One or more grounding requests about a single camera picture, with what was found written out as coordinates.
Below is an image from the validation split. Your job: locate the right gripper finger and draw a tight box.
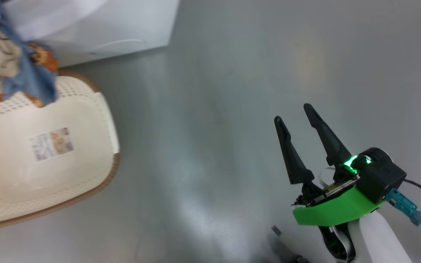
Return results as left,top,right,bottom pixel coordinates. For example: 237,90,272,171
274,116,315,185
303,103,353,167

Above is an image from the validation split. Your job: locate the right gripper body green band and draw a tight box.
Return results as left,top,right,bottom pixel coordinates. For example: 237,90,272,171
292,155,387,227

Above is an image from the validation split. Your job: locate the blue bear print garment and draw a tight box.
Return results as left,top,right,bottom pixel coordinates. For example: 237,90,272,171
0,0,60,108

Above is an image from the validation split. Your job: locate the white washing machine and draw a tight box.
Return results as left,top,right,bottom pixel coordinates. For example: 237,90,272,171
0,0,180,68

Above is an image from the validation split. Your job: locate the basket product label sticker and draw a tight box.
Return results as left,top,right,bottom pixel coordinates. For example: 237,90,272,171
29,127,75,162

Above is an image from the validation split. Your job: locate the cream perforated laundry basket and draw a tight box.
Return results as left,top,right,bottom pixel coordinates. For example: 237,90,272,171
0,70,121,232

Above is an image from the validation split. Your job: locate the round white filter cover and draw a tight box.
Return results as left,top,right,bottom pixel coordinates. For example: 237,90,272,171
89,39,148,56

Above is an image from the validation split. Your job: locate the right camera cable teal plug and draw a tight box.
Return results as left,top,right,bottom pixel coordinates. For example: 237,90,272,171
385,179,421,233

